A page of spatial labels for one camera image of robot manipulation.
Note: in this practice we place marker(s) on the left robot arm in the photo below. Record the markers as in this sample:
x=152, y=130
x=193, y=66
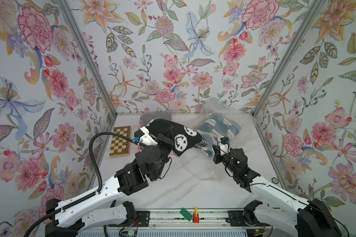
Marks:
x=91, y=200

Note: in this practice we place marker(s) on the black white patterned blanket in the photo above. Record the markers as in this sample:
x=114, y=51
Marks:
x=184, y=137

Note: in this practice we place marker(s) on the red yellow clip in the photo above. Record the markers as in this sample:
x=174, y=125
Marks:
x=196, y=218

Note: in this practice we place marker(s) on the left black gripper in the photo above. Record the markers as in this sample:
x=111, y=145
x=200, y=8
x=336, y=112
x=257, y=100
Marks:
x=166, y=140

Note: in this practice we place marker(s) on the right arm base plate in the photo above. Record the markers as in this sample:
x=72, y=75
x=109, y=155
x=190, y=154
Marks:
x=237, y=218

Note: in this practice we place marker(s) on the grey blanket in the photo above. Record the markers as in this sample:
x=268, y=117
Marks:
x=145, y=119

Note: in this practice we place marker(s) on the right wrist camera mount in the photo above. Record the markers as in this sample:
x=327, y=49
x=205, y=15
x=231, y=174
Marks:
x=224, y=143

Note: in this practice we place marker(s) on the clear plastic vacuum bag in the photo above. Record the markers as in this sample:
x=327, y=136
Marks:
x=194, y=161

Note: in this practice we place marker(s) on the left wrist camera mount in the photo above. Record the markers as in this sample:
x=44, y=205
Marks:
x=143, y=138

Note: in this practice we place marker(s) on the green tag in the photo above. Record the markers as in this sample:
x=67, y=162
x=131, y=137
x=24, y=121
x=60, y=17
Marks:
x=186, y=214

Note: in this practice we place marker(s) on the small circuit board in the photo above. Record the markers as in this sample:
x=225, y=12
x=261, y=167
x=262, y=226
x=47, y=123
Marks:
x=128, y=233

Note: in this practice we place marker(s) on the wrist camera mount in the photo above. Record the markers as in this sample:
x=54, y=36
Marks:
x=224, y=143
x=143, y=138

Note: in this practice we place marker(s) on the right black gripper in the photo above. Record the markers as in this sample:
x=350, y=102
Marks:
x=218, y=157

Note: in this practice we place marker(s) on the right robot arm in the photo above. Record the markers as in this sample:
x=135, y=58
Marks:
x=318, y=222

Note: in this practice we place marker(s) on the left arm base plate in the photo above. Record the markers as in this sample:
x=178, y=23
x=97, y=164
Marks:
x=141, y=219

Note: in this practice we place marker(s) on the wooden chessboard box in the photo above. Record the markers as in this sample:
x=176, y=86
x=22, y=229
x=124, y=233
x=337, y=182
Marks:
x=119, y=146

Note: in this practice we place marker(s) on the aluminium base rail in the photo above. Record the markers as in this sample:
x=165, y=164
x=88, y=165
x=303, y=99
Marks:
x=287, y=220

